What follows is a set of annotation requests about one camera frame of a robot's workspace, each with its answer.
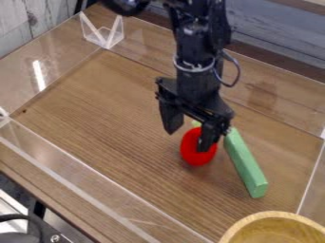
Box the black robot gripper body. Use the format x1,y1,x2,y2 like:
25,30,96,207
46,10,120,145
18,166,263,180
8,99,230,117
155,68,234,122

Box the clear acrylic corner bracket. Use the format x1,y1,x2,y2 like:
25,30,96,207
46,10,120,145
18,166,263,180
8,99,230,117
78,12,124,49

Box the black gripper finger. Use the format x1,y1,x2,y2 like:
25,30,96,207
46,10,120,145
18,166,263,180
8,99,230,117
159,99,184,135
195,121,231,153

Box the wooden bowl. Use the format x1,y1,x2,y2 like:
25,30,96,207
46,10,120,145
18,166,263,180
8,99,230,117
218,211,325,243

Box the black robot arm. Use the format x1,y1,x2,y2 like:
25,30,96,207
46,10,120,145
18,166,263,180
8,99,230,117
100,0,234,152

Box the red plush strawberry toy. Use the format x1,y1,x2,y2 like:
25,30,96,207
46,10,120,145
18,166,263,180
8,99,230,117
180,121,218,166

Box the black metal table clamp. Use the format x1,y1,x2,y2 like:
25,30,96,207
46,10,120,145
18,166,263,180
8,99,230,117
0,197,74,243

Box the clear acrylic enclosure walls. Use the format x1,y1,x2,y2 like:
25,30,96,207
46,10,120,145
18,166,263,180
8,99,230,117
0,14,325,243

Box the green rectangular block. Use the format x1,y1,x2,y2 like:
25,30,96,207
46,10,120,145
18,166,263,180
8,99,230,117
223,128,267,198

